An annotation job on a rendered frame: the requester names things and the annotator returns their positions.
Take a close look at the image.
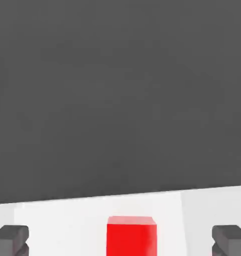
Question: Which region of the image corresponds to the small red cube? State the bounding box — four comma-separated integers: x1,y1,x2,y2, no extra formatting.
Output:
106,215,158,256

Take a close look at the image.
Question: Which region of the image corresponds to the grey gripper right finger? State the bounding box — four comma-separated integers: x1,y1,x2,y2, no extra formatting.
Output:
211,224,241,256

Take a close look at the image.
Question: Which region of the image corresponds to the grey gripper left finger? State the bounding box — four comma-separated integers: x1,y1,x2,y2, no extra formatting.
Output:
0,224,30,256

